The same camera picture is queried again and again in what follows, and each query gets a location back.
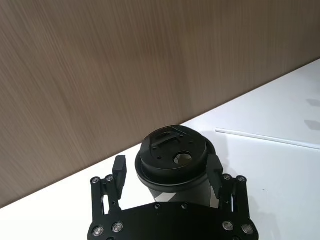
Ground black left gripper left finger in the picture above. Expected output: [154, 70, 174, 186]
[86, 155, 128, 238]

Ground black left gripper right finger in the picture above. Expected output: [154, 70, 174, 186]
[206, 153, 259, 238]

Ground black plastic cup lid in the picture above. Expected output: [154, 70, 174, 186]
[134, 124, 217, 194]

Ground thin white straw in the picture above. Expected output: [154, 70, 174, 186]
[215, 127, 320, 151]

